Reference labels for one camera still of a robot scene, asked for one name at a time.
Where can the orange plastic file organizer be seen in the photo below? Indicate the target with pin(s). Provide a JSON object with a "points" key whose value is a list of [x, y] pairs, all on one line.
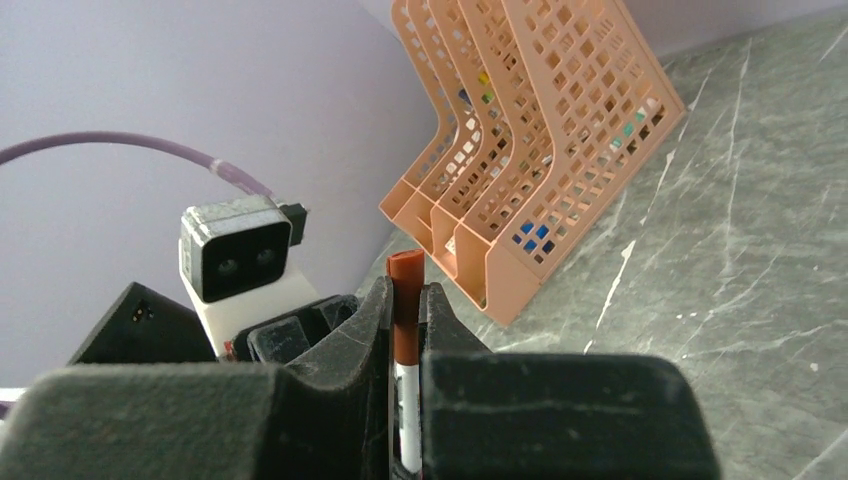
{"points": [[545, 112]]}

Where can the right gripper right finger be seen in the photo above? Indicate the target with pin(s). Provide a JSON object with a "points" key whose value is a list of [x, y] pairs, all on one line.
{"points": [[490, 415]]}

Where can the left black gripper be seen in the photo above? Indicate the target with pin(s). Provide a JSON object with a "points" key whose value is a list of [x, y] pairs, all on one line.
{"points": [[143, 326]]}

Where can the brown pen cap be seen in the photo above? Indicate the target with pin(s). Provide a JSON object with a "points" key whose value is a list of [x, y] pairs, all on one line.
{"points": [[406, 270]]}

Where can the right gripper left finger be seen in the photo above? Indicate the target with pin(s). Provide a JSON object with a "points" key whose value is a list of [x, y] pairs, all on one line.
{"points": [[325, 415]]}

